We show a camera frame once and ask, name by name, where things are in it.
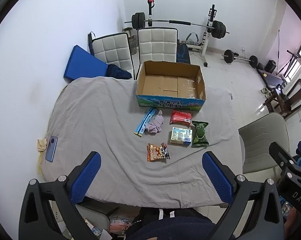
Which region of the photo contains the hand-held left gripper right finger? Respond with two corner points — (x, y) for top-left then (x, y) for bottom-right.
(202, 151), (284, 240)

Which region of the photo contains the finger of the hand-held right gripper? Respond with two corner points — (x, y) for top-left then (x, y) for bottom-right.
(269, 142), (301, 173)

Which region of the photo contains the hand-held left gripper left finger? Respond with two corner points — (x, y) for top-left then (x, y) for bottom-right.
(18, 151), (108, 240)

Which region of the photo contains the green wet wipes packet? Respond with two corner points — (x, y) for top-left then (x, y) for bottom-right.
(191, 121), (210, 148)

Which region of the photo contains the yellow tissue pack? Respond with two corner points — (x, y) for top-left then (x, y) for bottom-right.
(170, 126), (192, 147)

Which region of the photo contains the orange cartoon snack packet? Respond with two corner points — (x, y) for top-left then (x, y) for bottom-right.
(147, 142), (171, 162)

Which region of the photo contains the red snack packet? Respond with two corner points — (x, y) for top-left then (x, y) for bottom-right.
(169, 109), (192, 127)

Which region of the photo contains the long blue snack packet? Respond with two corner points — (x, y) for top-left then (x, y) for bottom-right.
(134, 108), (158, 138)

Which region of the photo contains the lilac sock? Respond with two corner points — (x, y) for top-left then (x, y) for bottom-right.
(145, 110), (165, 134)

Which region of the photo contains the cardboard box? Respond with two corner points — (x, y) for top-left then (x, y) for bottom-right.
(135, 60), (206, 112)

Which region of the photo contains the beige plastic chair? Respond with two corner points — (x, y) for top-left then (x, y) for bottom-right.
(238, 112), (291, 175)

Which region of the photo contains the blue smartphone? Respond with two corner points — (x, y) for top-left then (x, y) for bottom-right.
(45, 136), (58, 162)

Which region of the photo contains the dark wooden chair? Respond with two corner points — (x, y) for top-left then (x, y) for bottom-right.
(263, 79), (301, 119)

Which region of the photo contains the crumpled beige paper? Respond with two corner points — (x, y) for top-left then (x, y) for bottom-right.
(36, 138), (48, 153)

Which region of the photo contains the grey table cloth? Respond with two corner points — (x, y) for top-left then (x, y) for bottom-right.
(39, 76), (246, 209)

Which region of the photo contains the person's dark clothing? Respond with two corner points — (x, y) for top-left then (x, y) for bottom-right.
(125, 207), (223, 240)

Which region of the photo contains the black tripod stand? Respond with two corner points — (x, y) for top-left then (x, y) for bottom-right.
(277, 49), (301, 77)

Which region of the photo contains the dark blue cloth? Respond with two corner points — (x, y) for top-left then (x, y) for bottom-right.
(106, 64), (132, 80)

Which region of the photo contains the short barbell with black plates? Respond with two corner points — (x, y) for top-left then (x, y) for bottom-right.
(222, 49), (259, 68)

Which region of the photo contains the blue foam mat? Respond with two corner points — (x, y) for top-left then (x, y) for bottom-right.
(63, 45), (108, 82)

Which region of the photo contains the black weight bench pad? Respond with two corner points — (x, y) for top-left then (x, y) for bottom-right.
(175, 44), (191, 64)

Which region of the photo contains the white padded chair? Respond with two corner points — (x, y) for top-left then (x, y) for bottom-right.
(137, 27), (178, 78)
(92, 32), (135, 80)

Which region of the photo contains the white bench press rack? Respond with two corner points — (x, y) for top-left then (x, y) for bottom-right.
(147, 0), (216, 67)

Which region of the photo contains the glass jar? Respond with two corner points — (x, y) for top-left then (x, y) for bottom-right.
(122, 27), (138, 55)

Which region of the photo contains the racked barbell with black plates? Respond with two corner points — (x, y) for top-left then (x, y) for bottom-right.
(124, 12), (229, 39)

